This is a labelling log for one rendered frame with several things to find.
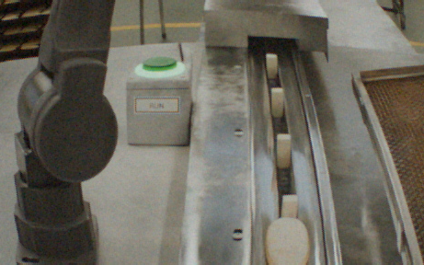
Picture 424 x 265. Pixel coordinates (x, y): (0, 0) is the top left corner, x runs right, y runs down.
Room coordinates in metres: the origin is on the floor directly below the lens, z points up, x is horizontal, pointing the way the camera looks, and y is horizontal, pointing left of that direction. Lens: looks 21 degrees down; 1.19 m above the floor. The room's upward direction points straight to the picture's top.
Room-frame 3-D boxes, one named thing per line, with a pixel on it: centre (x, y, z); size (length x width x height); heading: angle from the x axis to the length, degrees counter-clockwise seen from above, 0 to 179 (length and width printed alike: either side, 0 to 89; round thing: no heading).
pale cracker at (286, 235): (0.60, -0.06, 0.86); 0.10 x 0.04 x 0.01; 179
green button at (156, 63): (0.93, 0.06, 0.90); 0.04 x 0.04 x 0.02
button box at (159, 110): (0.93, 0.05, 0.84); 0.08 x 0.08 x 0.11; 89
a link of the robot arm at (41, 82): (0.64, 0.13, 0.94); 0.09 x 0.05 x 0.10; 116
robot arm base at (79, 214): (0.63, 0.14, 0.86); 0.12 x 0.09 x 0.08; 5
